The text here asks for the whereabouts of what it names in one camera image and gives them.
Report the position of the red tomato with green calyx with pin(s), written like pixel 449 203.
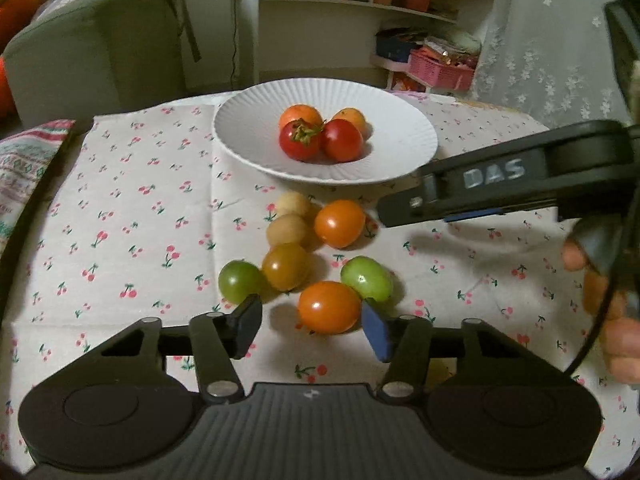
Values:
pixel 295 147

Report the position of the white shelf unit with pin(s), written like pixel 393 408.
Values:
pixel 250 20

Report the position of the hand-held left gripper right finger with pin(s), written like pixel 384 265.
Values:
pixel 375 332

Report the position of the round green tomato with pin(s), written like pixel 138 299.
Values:
pixel 240 281

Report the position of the patterned striped cushion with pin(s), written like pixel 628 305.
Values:
pixel 25 170

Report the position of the yellow-orange tomato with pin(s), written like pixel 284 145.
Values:
pixel 350 115

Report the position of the person's right hand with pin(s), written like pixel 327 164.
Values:
pixel 617 345

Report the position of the white ribbed plate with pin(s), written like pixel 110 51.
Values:
pixel 250 125

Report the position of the orange tomato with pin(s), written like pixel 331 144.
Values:
pixel 340 223
pixel 329 307
pixel 299 114

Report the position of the oval green tomato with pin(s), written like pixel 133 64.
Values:
pixel 366 277

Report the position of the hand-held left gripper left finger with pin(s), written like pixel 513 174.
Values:
pixel 248 326

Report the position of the dark blue box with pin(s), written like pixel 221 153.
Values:
pixel 395 44

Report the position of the grey-green sofa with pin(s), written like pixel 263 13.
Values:
pixel 100 50

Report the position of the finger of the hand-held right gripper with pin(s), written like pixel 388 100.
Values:
pixel 440 195

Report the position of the pink plastic basket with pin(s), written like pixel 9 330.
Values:
pixel 440 71

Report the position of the orange cushion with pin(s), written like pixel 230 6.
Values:
pixel 12 15

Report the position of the brownish green tomato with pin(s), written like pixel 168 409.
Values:
pixel 285 266

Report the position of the white floral lace curtain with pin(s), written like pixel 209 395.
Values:
pixel 545 35

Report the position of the cherry print tablecloth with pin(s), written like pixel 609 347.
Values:
pixel 140 220

